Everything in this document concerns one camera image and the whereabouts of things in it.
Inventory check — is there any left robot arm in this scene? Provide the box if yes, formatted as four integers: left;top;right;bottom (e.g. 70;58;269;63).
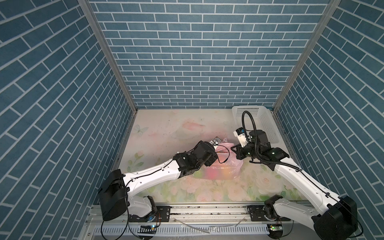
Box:
98;138;221;222

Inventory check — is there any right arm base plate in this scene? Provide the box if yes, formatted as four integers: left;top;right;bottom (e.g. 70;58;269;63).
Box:
246;205;291;222

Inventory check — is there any white perforated plastic basket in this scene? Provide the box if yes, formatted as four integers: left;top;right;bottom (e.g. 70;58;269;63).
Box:
232;106;284;145

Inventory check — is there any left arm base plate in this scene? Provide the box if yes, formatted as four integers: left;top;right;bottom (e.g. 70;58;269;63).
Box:
129;206;171;223

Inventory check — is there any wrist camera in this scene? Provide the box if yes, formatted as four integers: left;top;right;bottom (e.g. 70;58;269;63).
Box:
234;127;248;147
210;137;222;146

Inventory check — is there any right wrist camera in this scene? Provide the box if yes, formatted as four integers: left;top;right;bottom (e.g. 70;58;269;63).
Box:
234;127;248;147

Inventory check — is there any pink plastic bag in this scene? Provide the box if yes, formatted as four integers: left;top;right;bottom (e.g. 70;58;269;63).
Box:
193;139;243;180

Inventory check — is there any aluminium front rail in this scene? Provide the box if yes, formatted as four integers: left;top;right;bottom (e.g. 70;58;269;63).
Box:
86;203;334;226

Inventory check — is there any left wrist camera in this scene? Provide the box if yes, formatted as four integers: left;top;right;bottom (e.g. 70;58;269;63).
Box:
210;137;222;146

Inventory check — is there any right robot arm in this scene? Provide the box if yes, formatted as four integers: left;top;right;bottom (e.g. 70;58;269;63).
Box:
231;128;361;240

